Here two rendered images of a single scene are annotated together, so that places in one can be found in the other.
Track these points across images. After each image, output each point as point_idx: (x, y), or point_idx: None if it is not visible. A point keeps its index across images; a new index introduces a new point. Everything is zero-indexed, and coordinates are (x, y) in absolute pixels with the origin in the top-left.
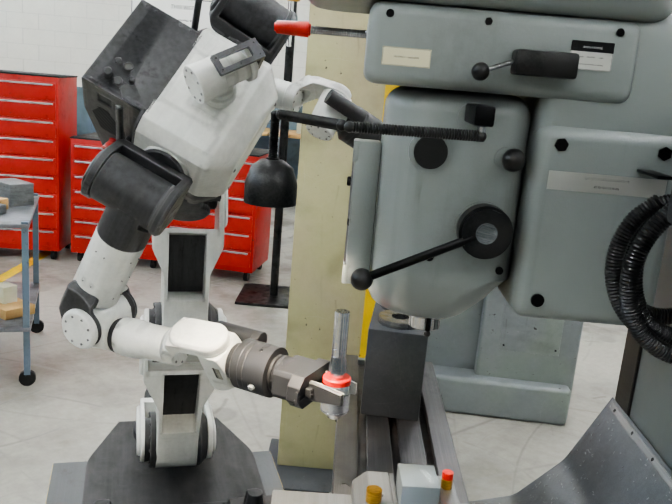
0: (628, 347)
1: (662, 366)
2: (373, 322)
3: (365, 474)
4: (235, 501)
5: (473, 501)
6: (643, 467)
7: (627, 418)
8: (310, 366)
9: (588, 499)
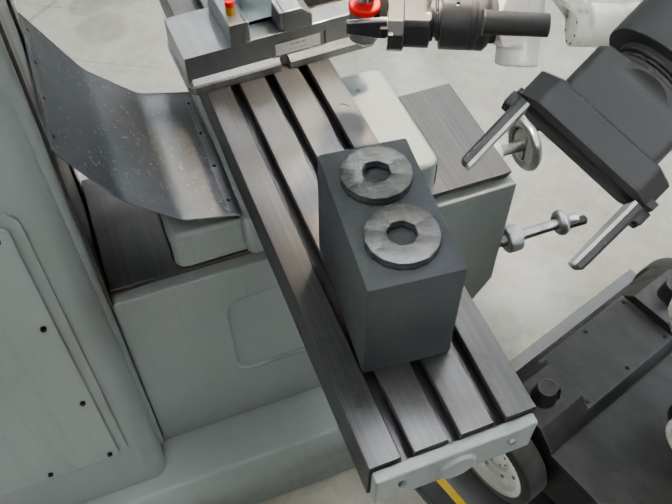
0: (23, 75)
1: (2, 8)
2: (411, 159)
3: (300, 5)
4: (569, 392)
5: (227, 214)
6: (44, 73)
7: (43, 112)
8: (399, 2)
9: (100, 138)
